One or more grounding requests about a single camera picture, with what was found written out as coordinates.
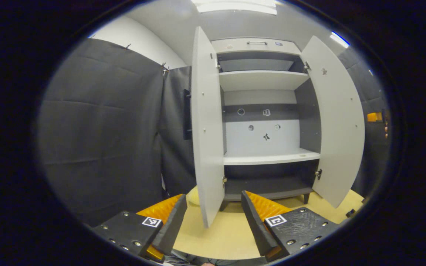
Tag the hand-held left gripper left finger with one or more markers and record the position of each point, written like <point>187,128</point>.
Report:
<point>170,229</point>

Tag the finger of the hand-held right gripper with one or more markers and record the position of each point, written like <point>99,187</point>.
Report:
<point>372,117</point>

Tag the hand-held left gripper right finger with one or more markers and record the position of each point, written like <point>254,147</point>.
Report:
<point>257,229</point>

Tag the grey cabinet door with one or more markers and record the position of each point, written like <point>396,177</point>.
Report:
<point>207,140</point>
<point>340,140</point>

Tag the round yellow coaster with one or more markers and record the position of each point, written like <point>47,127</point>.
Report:
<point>195,196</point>

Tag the grey cabinet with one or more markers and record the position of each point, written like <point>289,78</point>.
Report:
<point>261,79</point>

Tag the small ceiling light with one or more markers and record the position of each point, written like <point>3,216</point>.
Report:
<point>339,39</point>

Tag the small black object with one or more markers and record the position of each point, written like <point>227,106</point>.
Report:
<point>350,213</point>

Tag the black backdrop cloth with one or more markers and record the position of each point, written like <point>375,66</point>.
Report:
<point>102,129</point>

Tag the large ceiling light panel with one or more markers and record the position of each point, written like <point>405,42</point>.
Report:
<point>235,5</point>

